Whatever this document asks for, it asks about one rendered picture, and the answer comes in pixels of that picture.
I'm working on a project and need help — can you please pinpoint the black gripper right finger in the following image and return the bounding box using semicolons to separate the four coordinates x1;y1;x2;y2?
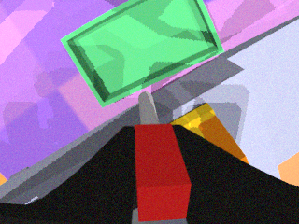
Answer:
172;124;299;224

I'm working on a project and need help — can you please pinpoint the green tray floor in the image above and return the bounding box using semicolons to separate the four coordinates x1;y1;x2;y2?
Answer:
72;0;214;94

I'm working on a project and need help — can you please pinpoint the red-headed pin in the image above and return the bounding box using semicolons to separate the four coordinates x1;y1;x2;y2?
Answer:
135;91;191;221

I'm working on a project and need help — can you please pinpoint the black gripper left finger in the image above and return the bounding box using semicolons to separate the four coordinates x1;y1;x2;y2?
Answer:
0;126;135;224

